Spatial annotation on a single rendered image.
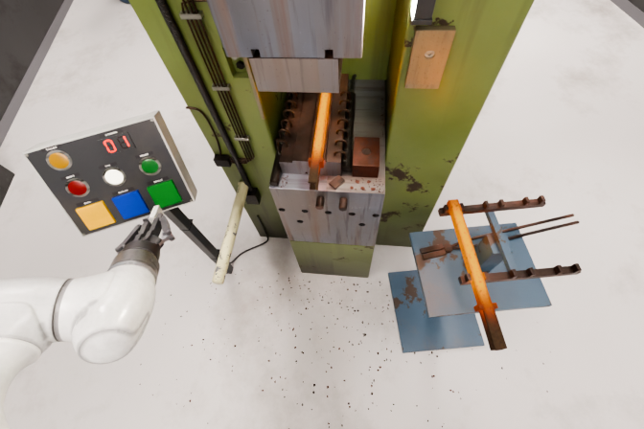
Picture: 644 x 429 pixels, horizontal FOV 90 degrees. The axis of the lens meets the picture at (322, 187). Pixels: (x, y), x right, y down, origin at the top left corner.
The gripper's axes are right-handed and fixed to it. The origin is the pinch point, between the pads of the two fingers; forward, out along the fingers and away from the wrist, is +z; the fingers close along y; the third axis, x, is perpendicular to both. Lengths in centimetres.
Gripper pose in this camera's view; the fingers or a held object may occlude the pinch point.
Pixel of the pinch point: (156, 215)
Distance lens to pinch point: 96.1
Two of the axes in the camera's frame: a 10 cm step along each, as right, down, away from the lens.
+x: -2.2, -8.5, -4.7
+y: 9.4, -3.1, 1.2
